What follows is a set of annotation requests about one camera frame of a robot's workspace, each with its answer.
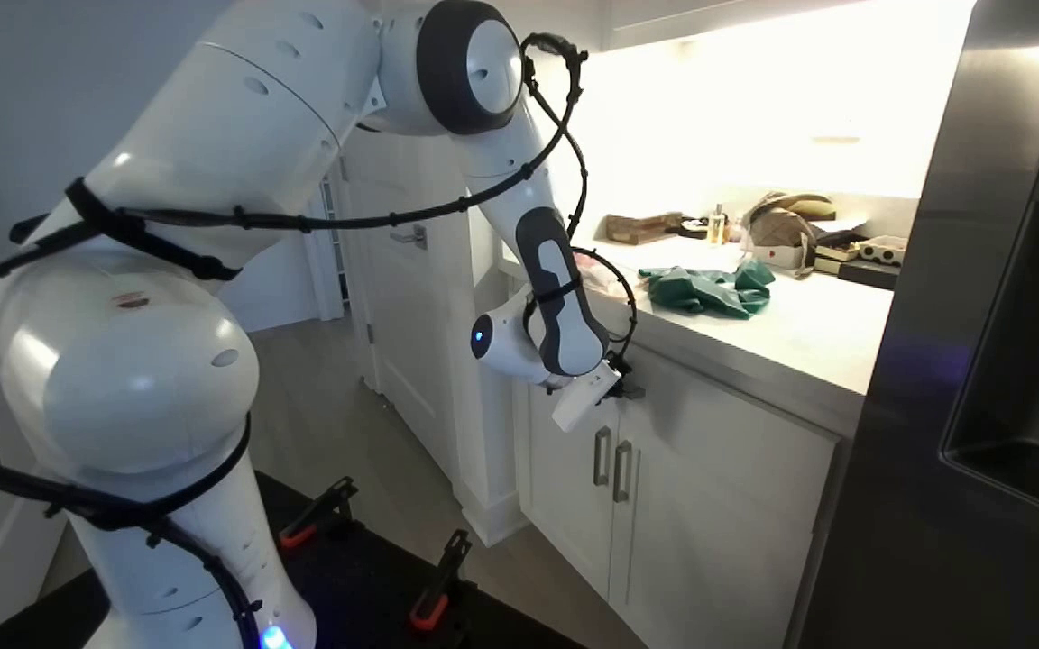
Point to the small amber bottle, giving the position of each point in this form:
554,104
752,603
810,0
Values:
719,226

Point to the beige brown bag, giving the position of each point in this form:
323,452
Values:
784,229

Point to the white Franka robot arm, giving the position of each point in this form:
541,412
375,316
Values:
126,363

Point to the red white paper packet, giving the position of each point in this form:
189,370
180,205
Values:
614,275

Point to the tall white cabinet panel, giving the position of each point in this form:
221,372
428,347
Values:
470,482

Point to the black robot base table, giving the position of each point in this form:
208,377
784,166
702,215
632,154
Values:
351,589

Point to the black cylindrical objects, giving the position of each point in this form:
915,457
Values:
863,258

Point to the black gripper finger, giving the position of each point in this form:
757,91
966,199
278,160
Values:
631,382

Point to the refrigerator water dispenser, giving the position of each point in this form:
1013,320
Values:
1028,363

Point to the stainless steel refrigerator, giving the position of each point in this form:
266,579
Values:
966,363

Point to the silver door lever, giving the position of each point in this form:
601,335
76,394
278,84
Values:
414,234

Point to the white base cabinet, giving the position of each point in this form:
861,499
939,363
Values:
830,335

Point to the orange black clamp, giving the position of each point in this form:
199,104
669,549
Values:
316,508
442,583

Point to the green fabric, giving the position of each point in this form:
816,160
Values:
702,292

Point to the white room door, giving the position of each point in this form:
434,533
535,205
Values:
388,299

